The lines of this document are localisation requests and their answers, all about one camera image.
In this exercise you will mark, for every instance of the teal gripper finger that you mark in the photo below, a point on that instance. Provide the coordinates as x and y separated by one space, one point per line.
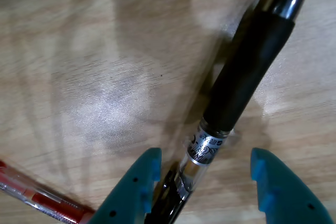
288 195
128 195

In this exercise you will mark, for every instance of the red gel pen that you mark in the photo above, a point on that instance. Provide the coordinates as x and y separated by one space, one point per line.
50 203

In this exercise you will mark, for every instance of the black grip silver-band pen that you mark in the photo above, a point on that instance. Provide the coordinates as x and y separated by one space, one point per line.
244 77

